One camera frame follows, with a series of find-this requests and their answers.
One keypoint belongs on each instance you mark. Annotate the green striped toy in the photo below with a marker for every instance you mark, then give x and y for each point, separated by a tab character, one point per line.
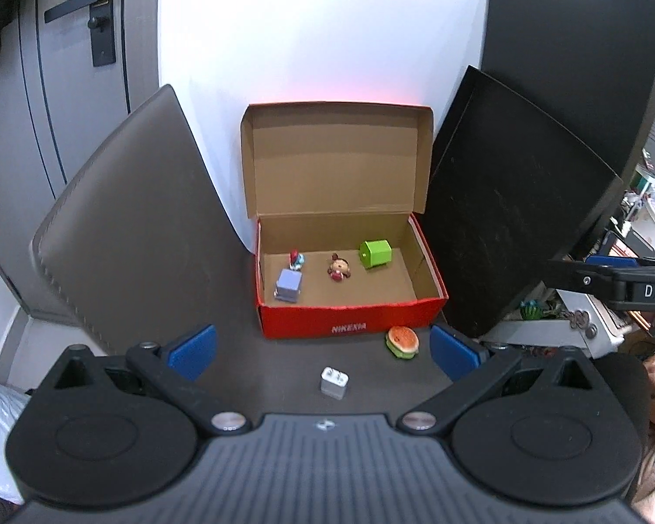
530	310

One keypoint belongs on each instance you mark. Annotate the small black board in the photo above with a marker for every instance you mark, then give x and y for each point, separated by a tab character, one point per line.
513	202

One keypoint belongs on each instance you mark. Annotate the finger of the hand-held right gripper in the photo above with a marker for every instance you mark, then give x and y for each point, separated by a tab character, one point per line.
578	278
611	261

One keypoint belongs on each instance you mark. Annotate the red cardboard shoe box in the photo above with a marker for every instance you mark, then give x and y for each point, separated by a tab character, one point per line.
305	322

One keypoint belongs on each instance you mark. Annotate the metal keys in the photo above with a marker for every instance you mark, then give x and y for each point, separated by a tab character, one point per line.
578	321

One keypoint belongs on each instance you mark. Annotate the blue figurine with red hat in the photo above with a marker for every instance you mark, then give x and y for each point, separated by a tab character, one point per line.
295	260

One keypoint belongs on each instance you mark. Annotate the brown-haired doll figurine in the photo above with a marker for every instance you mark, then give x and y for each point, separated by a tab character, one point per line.
338	267

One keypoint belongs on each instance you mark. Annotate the hamburger toy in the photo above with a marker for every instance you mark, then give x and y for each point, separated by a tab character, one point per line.
402	341

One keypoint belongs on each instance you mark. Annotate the large black board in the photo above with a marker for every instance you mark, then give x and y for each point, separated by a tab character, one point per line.
578	38

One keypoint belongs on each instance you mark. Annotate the green cube toy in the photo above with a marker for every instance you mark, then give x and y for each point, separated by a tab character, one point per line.
376	252

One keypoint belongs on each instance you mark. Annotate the grey door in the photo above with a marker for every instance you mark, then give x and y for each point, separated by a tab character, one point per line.
11	136

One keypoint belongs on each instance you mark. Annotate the white charger plug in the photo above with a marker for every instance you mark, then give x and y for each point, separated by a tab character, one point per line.
334	382

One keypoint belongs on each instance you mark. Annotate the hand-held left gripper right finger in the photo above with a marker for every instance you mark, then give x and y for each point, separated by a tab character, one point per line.
450	355

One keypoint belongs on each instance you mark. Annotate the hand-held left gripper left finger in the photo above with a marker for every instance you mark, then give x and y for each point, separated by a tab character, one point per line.
194	352

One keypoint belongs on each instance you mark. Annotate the grey leather mat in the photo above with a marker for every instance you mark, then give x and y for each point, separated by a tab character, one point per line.
142	218

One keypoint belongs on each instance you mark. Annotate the purple cube toy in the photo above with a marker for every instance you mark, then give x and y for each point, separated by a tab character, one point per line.
288	285

